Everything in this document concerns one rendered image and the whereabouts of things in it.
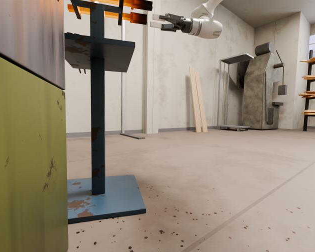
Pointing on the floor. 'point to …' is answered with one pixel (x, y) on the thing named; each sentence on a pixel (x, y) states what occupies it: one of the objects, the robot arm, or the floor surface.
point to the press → (261, 88)
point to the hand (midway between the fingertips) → (156, 21)
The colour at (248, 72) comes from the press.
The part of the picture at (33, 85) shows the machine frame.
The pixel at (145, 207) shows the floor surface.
